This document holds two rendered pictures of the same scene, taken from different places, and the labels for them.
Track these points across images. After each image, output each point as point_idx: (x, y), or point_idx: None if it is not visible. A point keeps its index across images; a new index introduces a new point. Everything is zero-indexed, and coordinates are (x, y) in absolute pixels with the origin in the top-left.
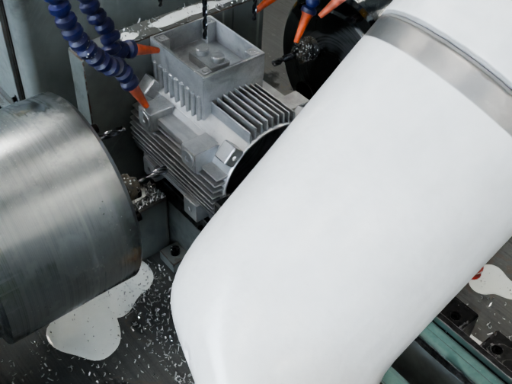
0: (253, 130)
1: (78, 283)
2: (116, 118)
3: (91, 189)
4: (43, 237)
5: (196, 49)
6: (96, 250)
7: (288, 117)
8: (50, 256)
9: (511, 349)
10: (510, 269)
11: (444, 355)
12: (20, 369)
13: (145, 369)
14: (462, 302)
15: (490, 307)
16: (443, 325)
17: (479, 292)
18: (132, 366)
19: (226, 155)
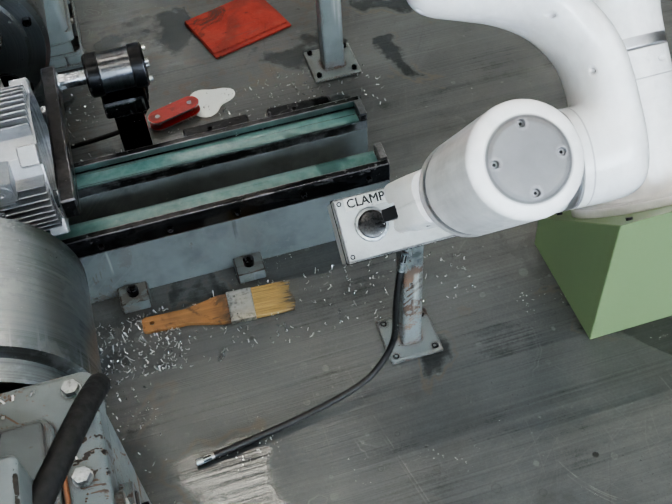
0: (24, 121)
1: (94, 328)
2: None
3: (32, 247)
4: (58, 306)
5: None
6: (79, 289)
7: (24, 91)
8: (74, 316)
9: (288, 109)
10: (204, 83)
11: (282, 138)
12: None
13: (135, 393)
14: (229, 119)
15: (231, 114)
16: (258, 126)
17: (213, 113)
18: (123, 404)
19: (33, 155)
